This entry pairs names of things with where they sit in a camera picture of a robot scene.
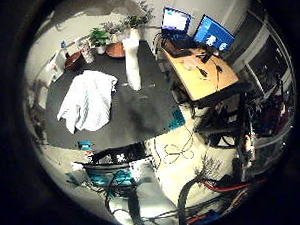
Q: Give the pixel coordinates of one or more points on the white cloth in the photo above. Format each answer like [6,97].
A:
[87,100]

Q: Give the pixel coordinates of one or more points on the blue-capped bottle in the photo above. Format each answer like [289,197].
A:
[64,47]

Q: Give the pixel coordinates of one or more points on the teal cutting mat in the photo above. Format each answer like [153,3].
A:
[176,119]

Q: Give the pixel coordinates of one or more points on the small teal block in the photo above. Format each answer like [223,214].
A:
[85,145]

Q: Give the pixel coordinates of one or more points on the wooden desk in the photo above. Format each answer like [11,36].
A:
[201,75]

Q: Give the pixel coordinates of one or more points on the terracotta plate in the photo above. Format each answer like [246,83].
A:
[115,50]

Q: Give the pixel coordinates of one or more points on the dark brown wooden bowl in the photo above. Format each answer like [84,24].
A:
[73,61]

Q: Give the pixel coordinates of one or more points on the clear patterned jar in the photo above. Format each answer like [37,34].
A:
[86,50]

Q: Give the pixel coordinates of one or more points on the white paper box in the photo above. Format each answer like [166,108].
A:
[54,67]

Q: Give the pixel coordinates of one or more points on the green potted plant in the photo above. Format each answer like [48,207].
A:
[98,37]

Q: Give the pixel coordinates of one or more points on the leafy branches in white vase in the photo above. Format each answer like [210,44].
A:
[136,21]

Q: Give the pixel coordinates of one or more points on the open laptop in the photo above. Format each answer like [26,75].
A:
[176,24]

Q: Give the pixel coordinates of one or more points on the computer monitor with blue screen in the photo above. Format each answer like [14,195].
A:
[214,33]

